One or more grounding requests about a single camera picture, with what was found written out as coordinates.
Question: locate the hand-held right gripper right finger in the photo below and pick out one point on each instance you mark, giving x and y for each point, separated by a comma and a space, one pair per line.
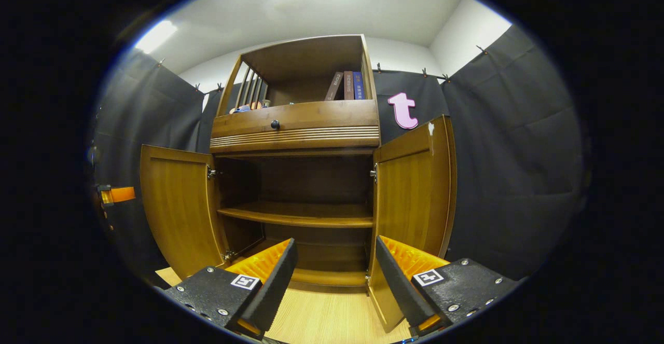
397, 281

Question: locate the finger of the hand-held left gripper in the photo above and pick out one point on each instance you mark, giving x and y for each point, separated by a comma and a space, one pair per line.
120, 194

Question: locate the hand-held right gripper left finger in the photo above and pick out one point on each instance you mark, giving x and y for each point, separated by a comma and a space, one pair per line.
275, 287

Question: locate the metal door hinge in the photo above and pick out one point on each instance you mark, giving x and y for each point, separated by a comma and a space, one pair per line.
229, 255
373, 173
212, 173

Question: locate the wooden inner shelf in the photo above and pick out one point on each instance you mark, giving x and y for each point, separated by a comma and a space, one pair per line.
301, 214

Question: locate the blue toy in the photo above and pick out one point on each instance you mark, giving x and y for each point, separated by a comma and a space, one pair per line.
239, 109

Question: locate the orange toy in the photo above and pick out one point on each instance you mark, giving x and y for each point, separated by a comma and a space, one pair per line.
255, 105

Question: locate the small ceiling light panel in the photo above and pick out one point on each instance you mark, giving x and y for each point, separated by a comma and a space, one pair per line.
155, 35

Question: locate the maroon book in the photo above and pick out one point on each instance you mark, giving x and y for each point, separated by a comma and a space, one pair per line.
348, 85

